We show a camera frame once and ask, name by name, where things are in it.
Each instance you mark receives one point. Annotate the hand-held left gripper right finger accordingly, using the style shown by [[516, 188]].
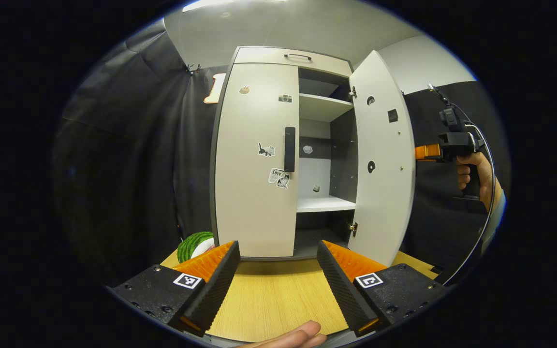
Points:
[[341, 290]]

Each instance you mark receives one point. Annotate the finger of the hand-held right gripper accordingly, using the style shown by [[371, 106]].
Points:
[[427, 152]]

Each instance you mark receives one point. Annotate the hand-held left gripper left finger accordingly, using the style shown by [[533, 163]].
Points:
[[215, 290]]

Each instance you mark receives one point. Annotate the beige shoe cabinet door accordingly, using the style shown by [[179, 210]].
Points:
[[385, 203], [249, 193]]

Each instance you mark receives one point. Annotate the beige double-door shoe cabinet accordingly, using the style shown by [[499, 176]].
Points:
[[259, 54]]

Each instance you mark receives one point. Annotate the black backdrop cloth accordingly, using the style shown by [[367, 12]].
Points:
[[124, 169]]

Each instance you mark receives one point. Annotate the ceiling light panel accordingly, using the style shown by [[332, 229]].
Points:
[[230, 5]]

